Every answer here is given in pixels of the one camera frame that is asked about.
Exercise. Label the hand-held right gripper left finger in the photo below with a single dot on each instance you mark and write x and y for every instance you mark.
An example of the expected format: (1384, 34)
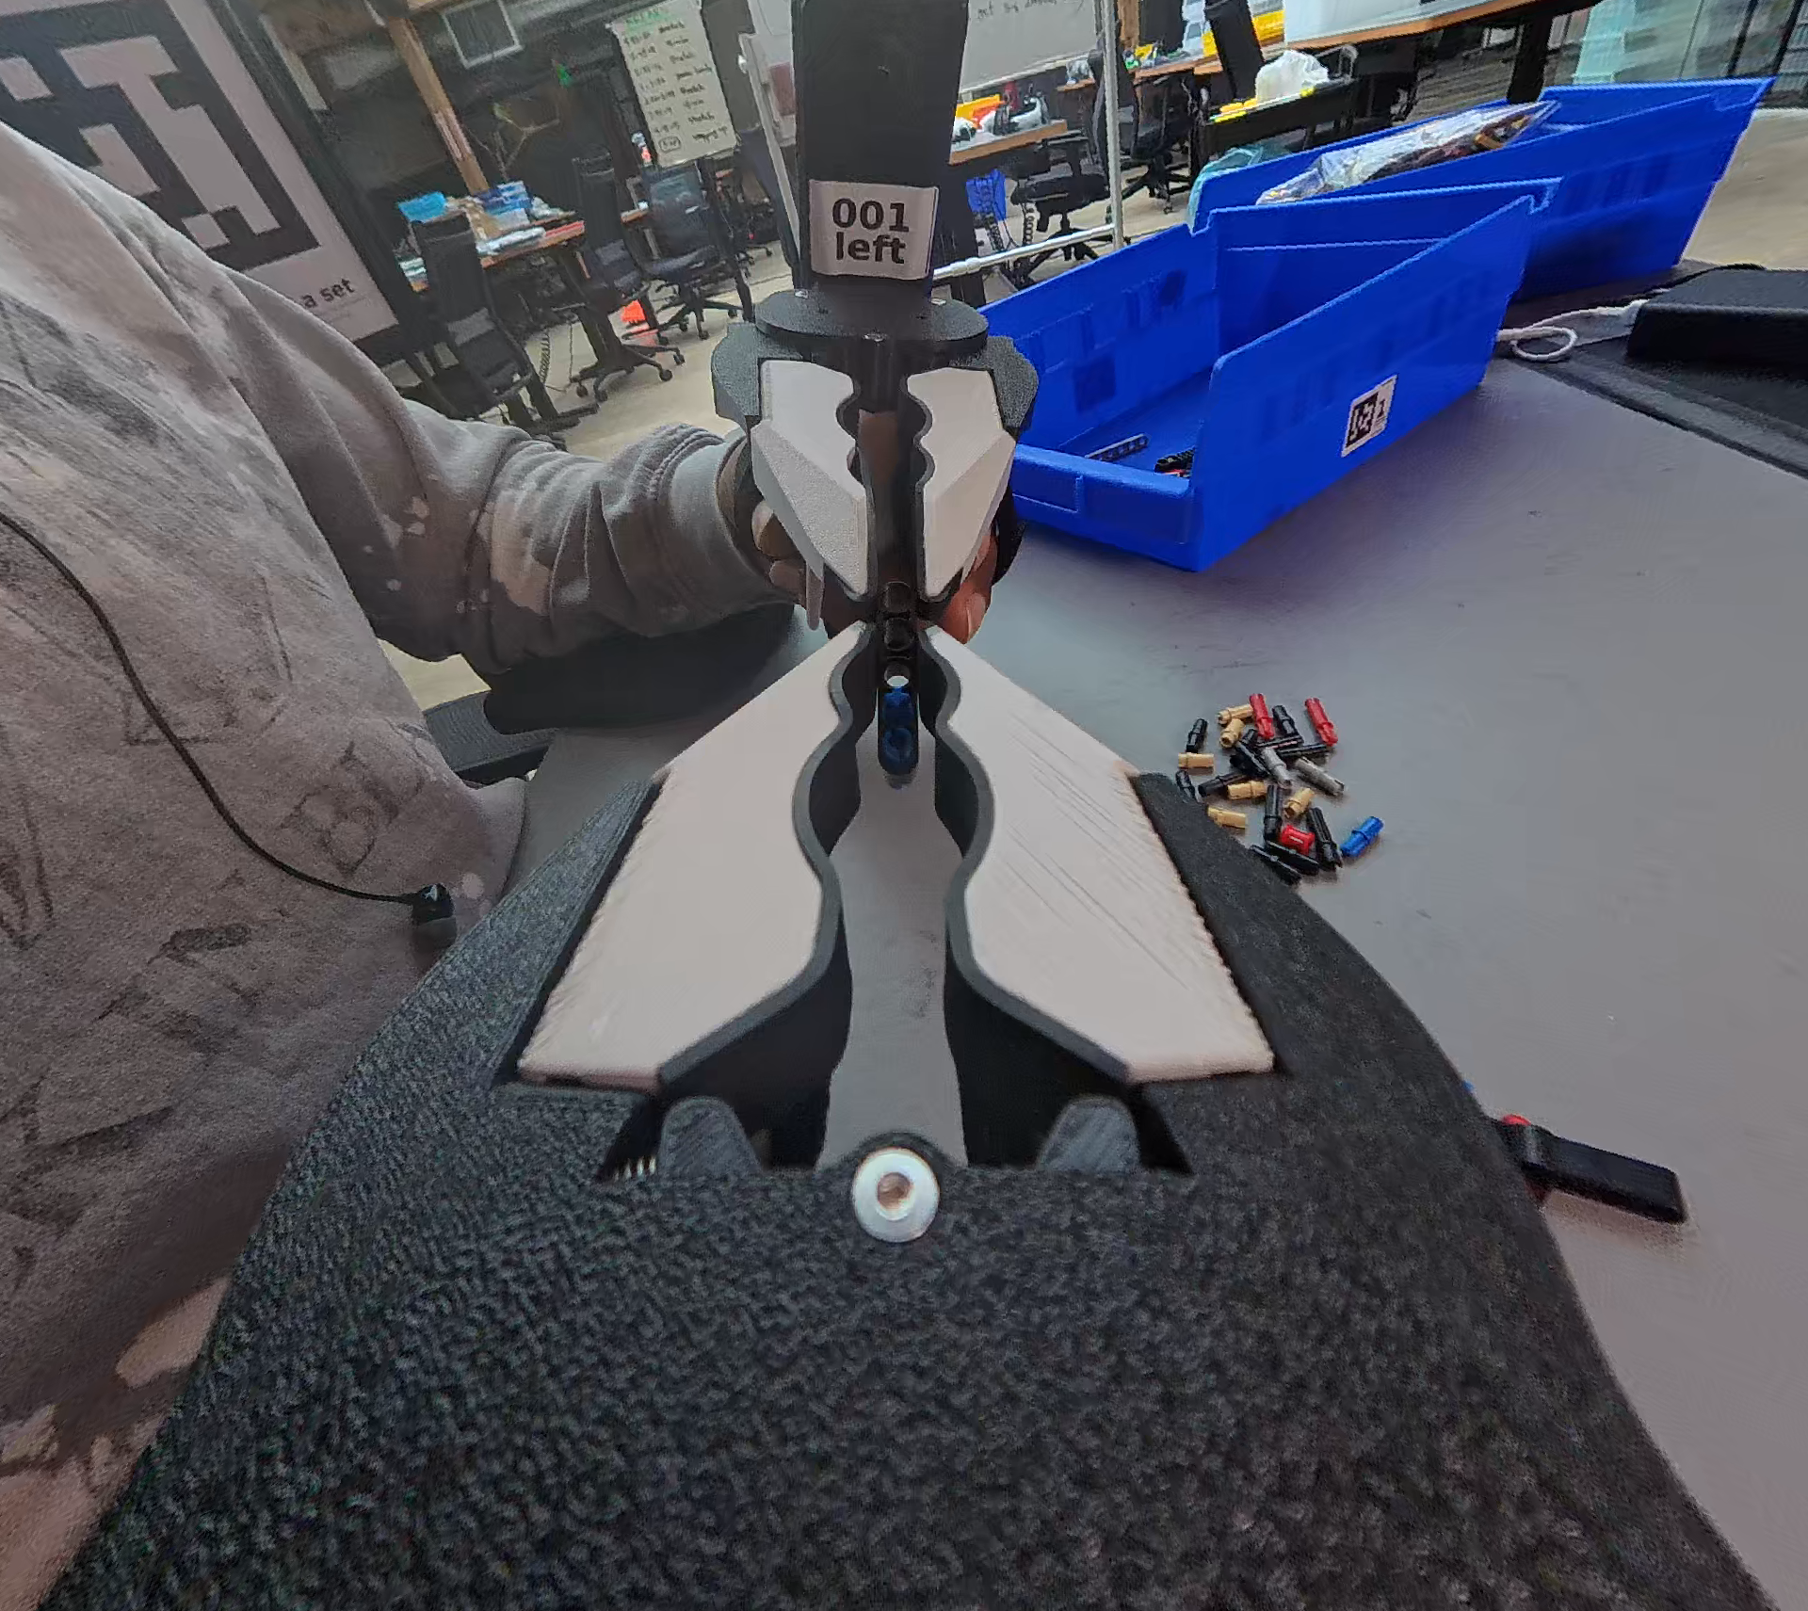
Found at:
(678, 935)

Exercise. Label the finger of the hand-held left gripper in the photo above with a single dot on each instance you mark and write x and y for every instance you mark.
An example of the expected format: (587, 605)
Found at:
(976, 468)
(806, 468)

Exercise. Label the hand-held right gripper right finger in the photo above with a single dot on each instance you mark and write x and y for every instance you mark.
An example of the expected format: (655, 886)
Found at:
(1115, 919)

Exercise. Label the short black holed brick beam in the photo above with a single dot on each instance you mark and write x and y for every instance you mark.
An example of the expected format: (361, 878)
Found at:
(899, 737)

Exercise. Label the black brick subassembly with pins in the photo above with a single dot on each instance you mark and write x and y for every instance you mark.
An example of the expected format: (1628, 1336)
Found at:
(1610, 1179)

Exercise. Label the grey desk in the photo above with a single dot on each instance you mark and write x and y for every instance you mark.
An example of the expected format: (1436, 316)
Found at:
(1412, 650)

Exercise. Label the person's left hand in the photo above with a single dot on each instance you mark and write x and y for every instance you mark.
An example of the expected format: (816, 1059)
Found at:
(967, 612)

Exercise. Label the white paper chart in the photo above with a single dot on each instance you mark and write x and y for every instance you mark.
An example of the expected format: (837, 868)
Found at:
(678, 85)

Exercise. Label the black office chair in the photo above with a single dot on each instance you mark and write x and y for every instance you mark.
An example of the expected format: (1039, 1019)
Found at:
(613, 228)
(693, 228)
(1234, 29)
(467, 325)

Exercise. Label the black chair armrest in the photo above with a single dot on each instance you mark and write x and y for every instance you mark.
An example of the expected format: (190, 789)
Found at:
(637, 680)

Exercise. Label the pile of small connector pins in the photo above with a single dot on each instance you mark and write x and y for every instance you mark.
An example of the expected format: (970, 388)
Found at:
(1320, 723)

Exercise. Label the blue plastic bin white tag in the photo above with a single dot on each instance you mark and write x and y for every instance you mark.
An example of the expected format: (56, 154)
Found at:
(1272, 481)

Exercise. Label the clear bag of brick parts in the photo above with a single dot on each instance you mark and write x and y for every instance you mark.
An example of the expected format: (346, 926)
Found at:
(1412, 152)

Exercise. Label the person in grey hoodie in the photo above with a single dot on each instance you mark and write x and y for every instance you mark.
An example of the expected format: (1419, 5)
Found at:
(171, 650)

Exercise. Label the black-and-white marker board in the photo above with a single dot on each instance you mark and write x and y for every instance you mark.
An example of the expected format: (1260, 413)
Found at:
(141, 85)

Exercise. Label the black rectangular box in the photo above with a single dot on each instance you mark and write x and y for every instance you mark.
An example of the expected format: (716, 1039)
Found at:
(1723, 320)

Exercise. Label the wall air vent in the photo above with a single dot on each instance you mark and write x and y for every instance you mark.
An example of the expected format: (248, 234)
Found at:
(483, 29)

